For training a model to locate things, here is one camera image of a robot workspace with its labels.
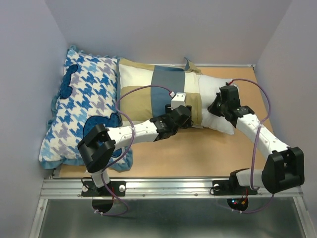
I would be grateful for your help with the aluminium mounting rail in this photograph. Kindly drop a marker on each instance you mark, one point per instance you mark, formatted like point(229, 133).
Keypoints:
point(136, 188)

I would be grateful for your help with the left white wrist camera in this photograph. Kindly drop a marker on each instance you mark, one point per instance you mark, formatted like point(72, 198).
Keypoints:
point(177, 99)

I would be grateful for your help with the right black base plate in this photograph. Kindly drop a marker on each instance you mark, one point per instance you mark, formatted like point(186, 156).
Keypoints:
point(225, 187)

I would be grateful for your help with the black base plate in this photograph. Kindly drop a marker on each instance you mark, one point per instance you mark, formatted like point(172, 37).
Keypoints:
point(225, 187)
point(90, 190)

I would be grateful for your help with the blue houndstooth bear pillow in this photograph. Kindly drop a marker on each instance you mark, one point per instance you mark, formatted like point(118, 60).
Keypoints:
point(86, 97)

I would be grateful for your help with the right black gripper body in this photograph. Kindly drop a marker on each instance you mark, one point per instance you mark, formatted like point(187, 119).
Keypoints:
point(218, 106)

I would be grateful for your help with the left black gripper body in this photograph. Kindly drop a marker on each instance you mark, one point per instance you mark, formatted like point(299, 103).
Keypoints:
point(186, 123)

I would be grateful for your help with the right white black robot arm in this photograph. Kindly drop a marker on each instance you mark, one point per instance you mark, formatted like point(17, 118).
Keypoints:
point(284, 166)

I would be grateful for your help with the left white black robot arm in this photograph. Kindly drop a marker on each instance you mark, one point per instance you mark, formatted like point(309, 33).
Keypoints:
point(97, 147)

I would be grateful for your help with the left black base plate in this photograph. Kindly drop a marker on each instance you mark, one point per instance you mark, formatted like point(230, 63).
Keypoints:
point(90, 190)

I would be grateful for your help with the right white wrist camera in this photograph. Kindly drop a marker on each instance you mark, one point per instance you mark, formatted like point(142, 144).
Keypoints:
point(231, 83)

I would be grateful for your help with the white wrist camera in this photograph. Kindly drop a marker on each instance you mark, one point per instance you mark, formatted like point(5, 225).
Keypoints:
point(231, 83)
point(177, 99)

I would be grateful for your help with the blue tan white patchwork pillow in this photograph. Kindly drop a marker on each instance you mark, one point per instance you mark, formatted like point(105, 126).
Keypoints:
point(143, 90)

